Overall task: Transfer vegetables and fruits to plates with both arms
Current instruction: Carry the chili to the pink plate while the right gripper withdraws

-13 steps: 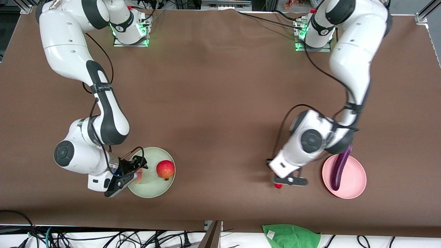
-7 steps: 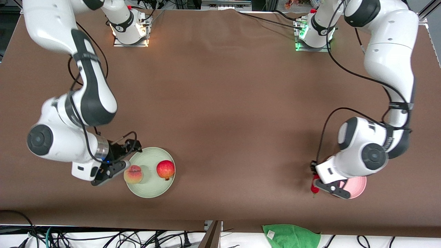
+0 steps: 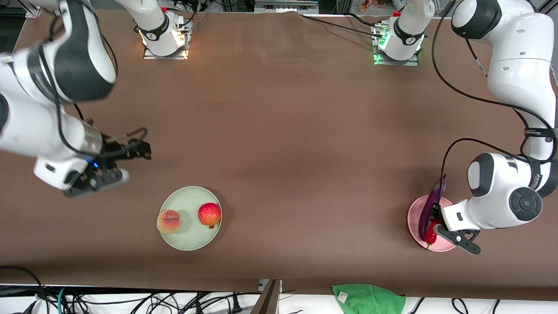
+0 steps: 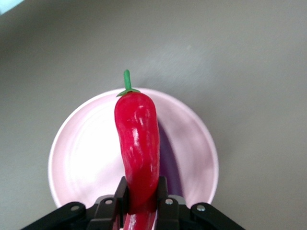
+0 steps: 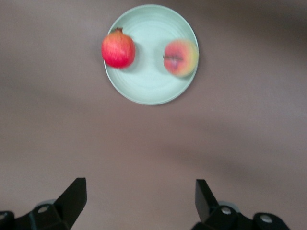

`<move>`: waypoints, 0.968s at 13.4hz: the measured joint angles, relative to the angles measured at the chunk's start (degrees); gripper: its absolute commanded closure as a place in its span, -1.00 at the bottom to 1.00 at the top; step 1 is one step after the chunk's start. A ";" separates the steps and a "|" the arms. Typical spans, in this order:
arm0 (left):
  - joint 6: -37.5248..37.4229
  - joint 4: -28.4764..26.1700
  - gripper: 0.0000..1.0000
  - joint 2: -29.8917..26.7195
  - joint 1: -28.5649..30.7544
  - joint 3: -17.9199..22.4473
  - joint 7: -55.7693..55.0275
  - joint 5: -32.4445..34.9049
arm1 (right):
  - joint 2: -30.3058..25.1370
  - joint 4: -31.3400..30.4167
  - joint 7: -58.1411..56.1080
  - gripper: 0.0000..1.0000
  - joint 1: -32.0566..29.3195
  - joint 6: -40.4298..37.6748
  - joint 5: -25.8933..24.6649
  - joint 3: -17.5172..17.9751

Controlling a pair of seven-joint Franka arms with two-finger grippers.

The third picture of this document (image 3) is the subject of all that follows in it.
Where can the black power plug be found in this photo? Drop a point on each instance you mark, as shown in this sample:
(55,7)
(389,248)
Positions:
(236,305)

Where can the grey metal post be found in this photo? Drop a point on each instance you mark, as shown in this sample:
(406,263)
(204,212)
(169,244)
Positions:
(268,301)

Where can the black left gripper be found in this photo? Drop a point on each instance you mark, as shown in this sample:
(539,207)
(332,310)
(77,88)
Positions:
(434,215)

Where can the aluminium frame bar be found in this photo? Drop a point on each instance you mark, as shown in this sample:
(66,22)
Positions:
(285,6)

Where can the brown table cover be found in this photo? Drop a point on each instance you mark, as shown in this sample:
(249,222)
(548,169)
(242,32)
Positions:
(348,109)

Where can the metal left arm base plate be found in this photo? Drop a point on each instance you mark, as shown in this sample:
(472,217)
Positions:
(396,63)

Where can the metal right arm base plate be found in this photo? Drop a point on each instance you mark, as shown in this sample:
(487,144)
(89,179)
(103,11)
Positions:
(181,50)

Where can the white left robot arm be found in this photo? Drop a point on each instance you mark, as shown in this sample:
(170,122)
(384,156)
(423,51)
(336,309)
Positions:
(518,65)

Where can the yellow pink peach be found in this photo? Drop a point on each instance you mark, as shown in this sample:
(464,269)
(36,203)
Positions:
(168,222)

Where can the green cloth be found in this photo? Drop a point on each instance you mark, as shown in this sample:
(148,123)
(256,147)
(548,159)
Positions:
(370,301)

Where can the purple eggplant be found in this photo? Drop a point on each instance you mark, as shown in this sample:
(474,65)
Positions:
(429,205)

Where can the pink round plate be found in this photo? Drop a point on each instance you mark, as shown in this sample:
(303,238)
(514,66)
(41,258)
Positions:
(413,222)

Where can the colourful background item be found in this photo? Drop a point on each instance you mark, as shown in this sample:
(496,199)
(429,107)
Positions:
(370,5)

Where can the aluminium corner profile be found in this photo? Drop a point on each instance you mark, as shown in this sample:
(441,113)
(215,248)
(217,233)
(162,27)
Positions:
(34,11)

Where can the red chili pepper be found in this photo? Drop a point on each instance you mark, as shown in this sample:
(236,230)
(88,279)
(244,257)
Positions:
(430,237)

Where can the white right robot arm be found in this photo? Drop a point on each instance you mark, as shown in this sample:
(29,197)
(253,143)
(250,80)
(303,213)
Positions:
(26,122)

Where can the pale green round plate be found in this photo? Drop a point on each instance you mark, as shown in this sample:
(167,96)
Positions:
(189,237)

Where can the red pomegranate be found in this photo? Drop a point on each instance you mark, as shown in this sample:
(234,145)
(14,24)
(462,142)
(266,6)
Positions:
(209,213)

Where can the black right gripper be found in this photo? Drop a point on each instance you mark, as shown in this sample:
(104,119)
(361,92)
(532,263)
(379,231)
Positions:
(114,149)

